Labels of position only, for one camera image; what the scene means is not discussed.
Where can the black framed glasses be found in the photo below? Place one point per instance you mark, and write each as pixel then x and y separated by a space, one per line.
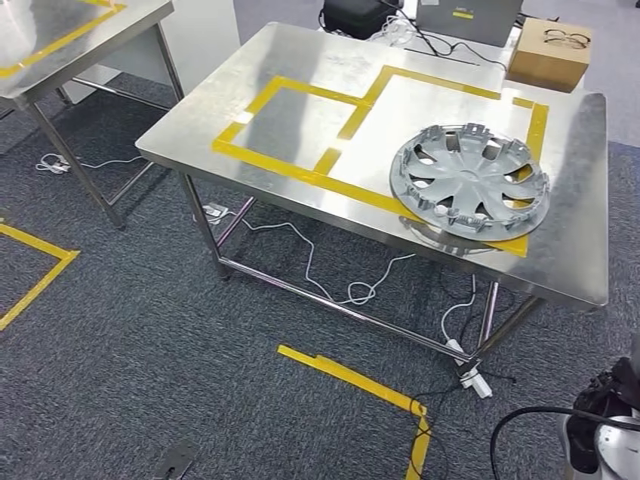
pixel 555 38

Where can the silver plastic wheel cover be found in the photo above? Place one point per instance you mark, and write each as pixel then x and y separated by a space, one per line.
pixel 470 192

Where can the white plug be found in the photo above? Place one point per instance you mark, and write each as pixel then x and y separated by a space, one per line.
pixel 455 346

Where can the yellow tape double outline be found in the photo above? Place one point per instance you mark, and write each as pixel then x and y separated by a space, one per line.
pixel 300 173

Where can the black carrying case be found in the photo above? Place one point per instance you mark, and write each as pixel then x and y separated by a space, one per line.
pixel 355 16

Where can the stainless steel workbench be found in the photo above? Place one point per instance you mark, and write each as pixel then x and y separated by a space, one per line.
pixel 300 60

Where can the grey laptop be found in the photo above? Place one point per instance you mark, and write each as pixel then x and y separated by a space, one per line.
pixel 470 26

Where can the white power adapter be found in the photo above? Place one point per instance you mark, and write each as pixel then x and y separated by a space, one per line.
pixel 215 213

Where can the brown cardboard box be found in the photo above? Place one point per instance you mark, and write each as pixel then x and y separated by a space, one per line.
pixel 545 66

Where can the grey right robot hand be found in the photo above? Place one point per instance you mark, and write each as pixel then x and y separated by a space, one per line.
pixel 635 358

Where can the stainless steel table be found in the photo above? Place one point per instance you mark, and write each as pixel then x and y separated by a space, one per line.
pixel 50 20

